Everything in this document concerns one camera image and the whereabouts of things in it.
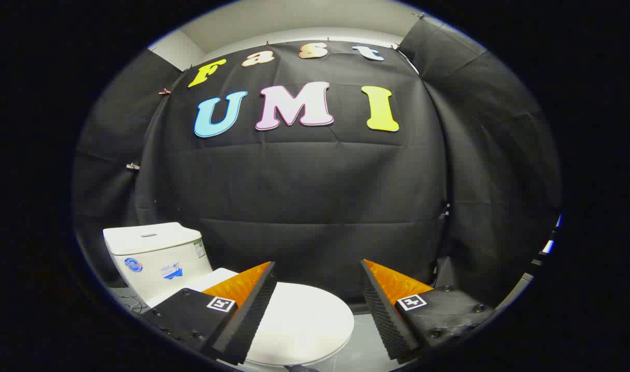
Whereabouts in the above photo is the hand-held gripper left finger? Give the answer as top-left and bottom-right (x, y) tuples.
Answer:
(139, 261), (278, 366)

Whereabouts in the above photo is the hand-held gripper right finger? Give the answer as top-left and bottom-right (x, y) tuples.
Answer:
(360, 258), (496, 362)

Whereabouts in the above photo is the white toilet lid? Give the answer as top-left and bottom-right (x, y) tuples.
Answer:
(204, 268), (355, 367)

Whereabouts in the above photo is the black backdrop cloth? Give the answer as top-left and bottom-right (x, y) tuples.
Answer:
(72, 15), (562, 311)

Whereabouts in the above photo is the black and white striped panel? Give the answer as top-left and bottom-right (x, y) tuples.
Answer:
(532, 214), (562, 267)

